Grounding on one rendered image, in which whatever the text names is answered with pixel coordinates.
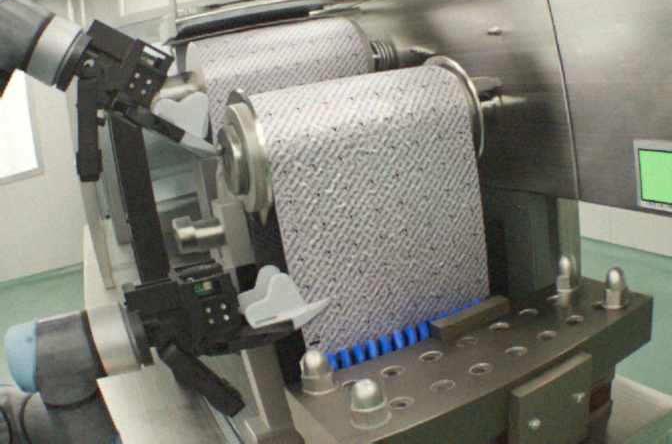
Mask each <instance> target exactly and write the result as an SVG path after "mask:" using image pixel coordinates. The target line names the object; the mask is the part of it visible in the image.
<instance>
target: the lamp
mask: <svg viewBox="0 0 672 444"><path fill-rule="evenodd" d="M640 163H641V176H642V192H643V198H644V199H650V200H657V201H663V202H669V203H672V154H670V153H660V152H649V151H640Z"/></svg>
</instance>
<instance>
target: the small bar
mask: <svg viewBox="0 0 672 444"><path fill-rule="evenodd" d="M508 313H509V299H507V298H505V297H502V296H499V295H496V296H494V297H492V298H489V299H487V300H485V301H482V302H480V303H478V304H475V305H473V306H471V307H468V308H466V309H463V310H461V311H458V312H456V313H453V314H451V315H448V316H446V317H443V318H441V319H438V320H436V321H433V322H430V329H431V336H432V337H433V338H435V339H437V340H439V341H441V342H443V341H446V340H448V339H451V338H453V337H456V336H458V335H460V334H463V333H465V332H467V331H470V330H472V329H474V328H477V327H479V326H481V325H483V324H486V323H488V322H490V321H492V320H495V319H497V318H499V317H501V316H503V315H505V314H508Z"/></svg>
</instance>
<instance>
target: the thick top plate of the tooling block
mask: <svg viewBox="0 0 672 444"><path fill-rule="evenodd" d="M578 282H579V283H580V287H579V288H578V289H577V290H575V291H573V292H569V293H557V292H555V291H554V286H555V282H554V283H552V284H550V285H548V286H546V287H544V288H542V289H540V290H538V291H536V292H534V293H532V294H529V295H527V296H525V297H523V298H521V299H519V300H517V301H514V302H512V303H510V304H509V313H508V314H505V315H503V316H501V317H499V318H497V319H495V320H492V321H490V322H488V323H486V324H483V325H481V326H479V327H477V328H474V329H472V330H470V331H467V332H465V333H463V334H460V335H458V336H456V337H453V338H451V339H448V340H446V341H443V342H441V341H439V340H437V339H435V338H433V337H430V338H428V339H425V340H422V341H420V342H417V343H414V344H412V345H409V346H406V347H404V348H401V349H398V350H396V351H393V352H390V353H387V354H384V355H382V356H379V357H376V358H373V359H370V360H367V361H364V362H361V363H358V364H355V365H352V366H349V367H346V368H343V369H340V370H336V371H334V373H335V377H336V380H337V381H338V382H339V388H338V389H337V390H336V391H335V392H333V393H331V394H328V395H324V396H309V395H306V394H304V393H303V390H302V388H303V383H302V381H300V382H296V383H293V384H289V385H285V386H284V390H285V393H286V397H287V401H288V404H289V408H290V411H291V415H292V418H293V421H294V425H295V428H296V430H297V431H298V432H299V433H300V435H301V436H302V437H303V438H304V439H305V440H306V441H307V443H308V444H481V443H483V442H485V441H487V440H489V439H491V438H493V437H495V436H497V435H499V434H501V433H503V432H505V431H507V430H508V429H509V390H511V389H513V388H515V387H517V386H519V385H521V384H523V383H525V382H526V381H528V380H530V379H532V378H534V377H536V376H538V375H539V374H541V373H543V372H545V371H547V370H548V369H550V368H552V367H554V366H555V365H557V364H559V363H561V362H562V361H564V360H566V359H568V358H569V357H571V356H573V355H574V354H576V353H578V352H579V351H583V352H585V353H588V354H590V355H592V370H591V381H592V380H594V379H595V378H597V377H598V376H600V375H601V374H603V373H604V372H606V371H607V370H609V369H610V368H612V367H613V366H615V365H616V364H618V363H619V362H621V361H622V360H624V359H625V358H627V357H628V356H630V355H631V354H633V353H634V352H635V351H637V350H638V349H640V348H641V347H643V346H644V345H645V344H647V343H648V342H650V341H651V335H652V319H653V300H654V297H653V296H650V295H646V294H643V293H640V292H636V291H633V290H629V289H628V298H629V303H628V304H627V305H626V306H624V307H622V308H618V309H607V308H604V307H603V306H602V300H603V287H604V286H605V285H606V283H605V282H601V281H598V280H594V279H591V278H587V277H584V276H581V275H578ZM362 379H371V380H374V381H375V382H377V383H378V384H379V386H380V387H381V389H382V393H383V396H385V397H386V399H387V406H388V411H389V412H391V414H392V420H391V421H390V423H388V424H387V425H386V426H384V427H381V428H379V429H375V430H358V429H355V428H353V427H352V426H351V422H350V421H351V418H352V415H351V411H350V407H351V403H352V399H351V391H352V388H353V386H354V385H355V384H356V383H357V382H358V381H359V380H362Z"/></svg>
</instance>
